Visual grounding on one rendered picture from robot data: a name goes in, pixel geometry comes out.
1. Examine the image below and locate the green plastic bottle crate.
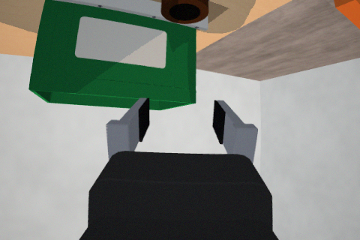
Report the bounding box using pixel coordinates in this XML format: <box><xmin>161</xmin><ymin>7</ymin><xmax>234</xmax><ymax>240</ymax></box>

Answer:
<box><xmin>28</xmin><ymin>0</ymin><xmax>197</xmax><ymax>110</ymax></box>

